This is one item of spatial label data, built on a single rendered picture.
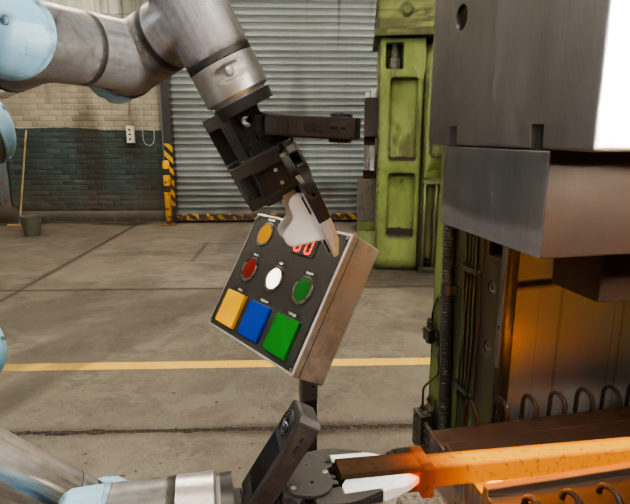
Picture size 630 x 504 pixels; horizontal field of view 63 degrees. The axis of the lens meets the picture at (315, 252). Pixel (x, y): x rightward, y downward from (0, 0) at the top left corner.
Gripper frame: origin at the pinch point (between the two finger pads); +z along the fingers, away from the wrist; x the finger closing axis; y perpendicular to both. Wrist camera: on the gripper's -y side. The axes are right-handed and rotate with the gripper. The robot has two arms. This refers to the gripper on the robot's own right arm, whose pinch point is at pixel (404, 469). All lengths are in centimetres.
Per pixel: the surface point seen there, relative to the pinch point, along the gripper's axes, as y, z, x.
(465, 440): 2.7, 11.7, -7.9
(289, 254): -12, -4, -55
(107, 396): 102, -75, -227
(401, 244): 69, 178, -450
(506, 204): -29.4, 8.1, 1.9
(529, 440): 2.5, 19.8, -6.1
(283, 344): 1.8, -7.2, -41.6
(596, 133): -36.0, 8.2, 12.6
